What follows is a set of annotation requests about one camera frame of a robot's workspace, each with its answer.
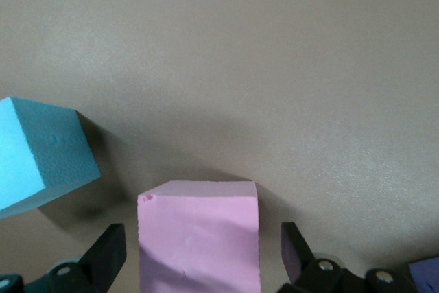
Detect purple foam cube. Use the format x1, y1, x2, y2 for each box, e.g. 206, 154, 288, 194
407, 255, 439, 293

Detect pink foam cube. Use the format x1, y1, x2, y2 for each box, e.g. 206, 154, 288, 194
137, 180, 260, 293

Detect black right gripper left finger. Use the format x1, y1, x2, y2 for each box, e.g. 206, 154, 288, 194
0, 223, 128, 293

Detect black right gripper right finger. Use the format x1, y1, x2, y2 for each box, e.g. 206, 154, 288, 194
277, 221, 416, 293

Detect blue foam cube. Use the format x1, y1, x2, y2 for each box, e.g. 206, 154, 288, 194
0, 96, 103, 220

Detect brown paper table cover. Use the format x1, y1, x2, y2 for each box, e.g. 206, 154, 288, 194
0, 0, 439, 293

